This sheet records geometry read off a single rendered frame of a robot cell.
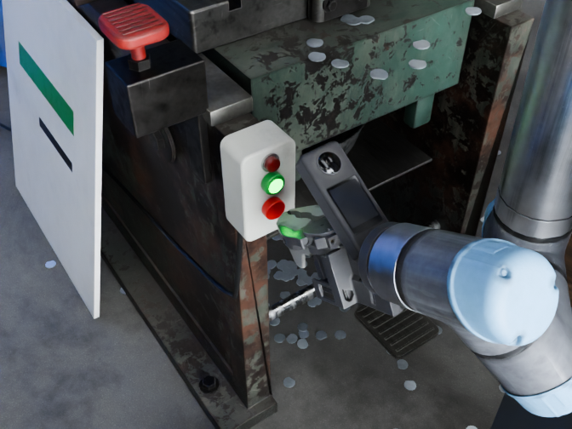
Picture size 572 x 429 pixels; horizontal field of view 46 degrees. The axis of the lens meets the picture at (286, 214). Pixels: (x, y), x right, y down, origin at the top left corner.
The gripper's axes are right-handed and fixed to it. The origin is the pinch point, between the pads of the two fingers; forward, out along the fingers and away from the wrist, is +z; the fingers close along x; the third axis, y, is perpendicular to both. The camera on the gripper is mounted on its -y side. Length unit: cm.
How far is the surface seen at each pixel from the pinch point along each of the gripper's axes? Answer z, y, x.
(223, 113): 5.7, -12.8, -1.2
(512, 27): 3.9, -9.8, 45.9
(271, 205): 1.9, -1.1, -0.5
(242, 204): 3.0, -2.4, -3.7
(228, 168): 3.4, -7.0, -3.7
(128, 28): 1.3, -25.0, -10.1
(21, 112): 89, -17, -11
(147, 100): 4.3, -17.3, -9.8
